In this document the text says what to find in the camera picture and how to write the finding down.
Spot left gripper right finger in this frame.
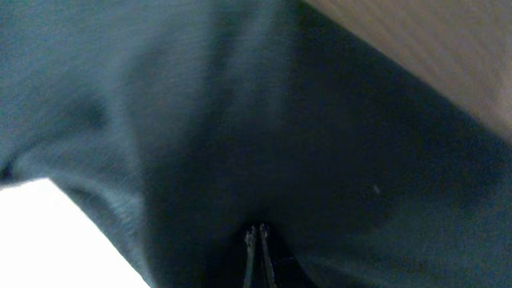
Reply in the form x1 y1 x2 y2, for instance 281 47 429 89
259 224 277 288

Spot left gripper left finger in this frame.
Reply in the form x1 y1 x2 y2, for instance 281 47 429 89
242 226 256 288

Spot black leggings with coral waistband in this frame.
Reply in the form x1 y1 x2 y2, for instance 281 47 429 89
1 1 511 287

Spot white t-shirt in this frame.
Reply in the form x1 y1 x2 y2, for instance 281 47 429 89
1 179 148 288

